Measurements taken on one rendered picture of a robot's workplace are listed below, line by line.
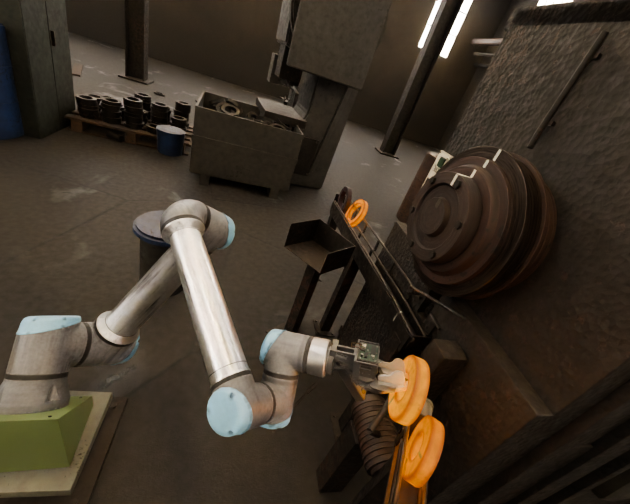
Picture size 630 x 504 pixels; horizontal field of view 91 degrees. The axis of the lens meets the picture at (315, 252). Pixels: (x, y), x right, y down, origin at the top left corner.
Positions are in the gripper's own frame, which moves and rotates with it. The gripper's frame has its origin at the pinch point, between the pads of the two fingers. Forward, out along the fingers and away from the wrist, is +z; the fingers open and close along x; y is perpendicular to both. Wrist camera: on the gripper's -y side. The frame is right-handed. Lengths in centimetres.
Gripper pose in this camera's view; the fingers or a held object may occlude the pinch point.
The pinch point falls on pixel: (411, 383)
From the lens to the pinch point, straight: 82.7
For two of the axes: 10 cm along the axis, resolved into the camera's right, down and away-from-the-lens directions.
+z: 9.7, 1.5, -2.1
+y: 0.3, -8.8, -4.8
